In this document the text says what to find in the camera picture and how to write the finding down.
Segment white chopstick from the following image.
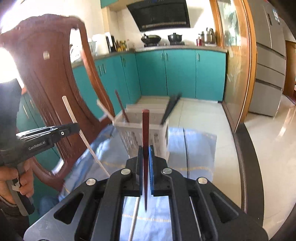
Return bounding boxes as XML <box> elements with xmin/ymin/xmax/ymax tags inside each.
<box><xmin>62</xmin><ymin>95</ymin><xmax>110</xmax><ymax>177</ymax></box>
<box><xmin>128</xmin><ymin>197</ymin><xmax>140</xmax><ymax>241</ymax></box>
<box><xmin>97</xmin><ymin>99</ymin><xmax>114</xmax><ymax>122</ymax></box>

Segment dark red chopstick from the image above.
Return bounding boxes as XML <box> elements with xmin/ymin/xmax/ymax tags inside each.
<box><xmin>142</xmin><ymin>109</ymin><xmax>149</xmax><ymax>212</ymax></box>

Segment teal kitchen cabinets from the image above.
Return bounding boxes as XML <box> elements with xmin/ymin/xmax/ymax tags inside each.
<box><xmin>17</xmin><ymin>48</ymin><xmax>227</xmax><ymax>132</ymax></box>

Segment person's left hand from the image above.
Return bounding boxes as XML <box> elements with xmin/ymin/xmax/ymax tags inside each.
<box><xmin>0</xmin><ymin>159</ymin><xmax>35</xmax><ymax>205</ymax></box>

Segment blue checked tablecloth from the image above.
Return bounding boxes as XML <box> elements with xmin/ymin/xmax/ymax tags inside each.
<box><xmin>38</xmin><ymin>126</ymin><xmax>241</xmax><ymax>241</ymax></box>

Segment white slotted utensil basket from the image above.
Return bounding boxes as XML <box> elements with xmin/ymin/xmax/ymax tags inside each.
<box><xmin>112</xmin><ymin>95</ymin><xmax>171</xmax><ymax>161</ymax></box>

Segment white chopstick in basket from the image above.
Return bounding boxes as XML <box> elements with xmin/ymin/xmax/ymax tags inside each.
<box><xmin>97</xmin><ymin>99</ymin><xmax>114</xmax><ymax>122</ymax></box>

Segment white chopstick on table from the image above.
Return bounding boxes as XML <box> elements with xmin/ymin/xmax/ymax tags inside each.
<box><xmin>128</xmin><ymin>197</ymin><xmax>140</xmax><ymax>241</ymax></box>

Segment brown chopstick in basket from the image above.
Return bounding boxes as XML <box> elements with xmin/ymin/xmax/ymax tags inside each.
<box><xmin>114</xmin><ymin>90</ymin><xmax>130</xmax><ymax>123</ymax></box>

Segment black chopsticks in basket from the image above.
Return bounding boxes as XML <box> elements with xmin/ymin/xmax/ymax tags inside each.
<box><xmin>160</xmin><ymin>92</ymin><xmax>182</xmax><ymax>125</ymax></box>

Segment brown wooden chair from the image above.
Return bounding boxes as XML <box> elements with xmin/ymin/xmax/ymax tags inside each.
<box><xmin>0</xmin><ymin>14</ymin><xmax>117</xmax><ymax>191</ymax></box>

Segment white rice cooker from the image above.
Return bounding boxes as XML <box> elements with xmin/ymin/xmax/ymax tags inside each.
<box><xmin>92</xmin><ymin>34</ymin><xmax>109</xmax><ymax>55</ymax></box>

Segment black wok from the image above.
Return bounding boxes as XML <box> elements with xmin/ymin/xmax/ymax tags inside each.
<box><xmin>141</xmin><ymin>34</ymin><xmax>161</xmax><ymax>45</ymax></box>

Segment black cooking pot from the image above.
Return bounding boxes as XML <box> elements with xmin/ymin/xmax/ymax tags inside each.
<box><xmin>168</xmin><ymin>33</ymin><xmax>182</xmax><ymax>43</ymax></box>

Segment black range hood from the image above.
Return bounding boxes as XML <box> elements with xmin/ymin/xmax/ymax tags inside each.
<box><xmin>127</xmin><ymin>0</ymin><xmax>191</xmax><ymax>32</ymax></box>

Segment steel kettle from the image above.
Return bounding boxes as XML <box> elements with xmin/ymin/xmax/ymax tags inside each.
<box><xmin>205</xmin><ymin>28</ymin><xmax>216</xmax><ymax>44</ymax></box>

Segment wooden glass sliding door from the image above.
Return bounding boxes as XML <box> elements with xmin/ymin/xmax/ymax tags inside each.
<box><xmin>210</xmin><ymin>1</ymin><xmax>257</xmax><ymax>133</ymax></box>

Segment silver refrigerator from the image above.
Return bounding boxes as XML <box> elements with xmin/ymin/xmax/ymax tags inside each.
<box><xmin>248</xmin><ymin>1</ymin><xmax>286</xmax><ymax>116</ymax></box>

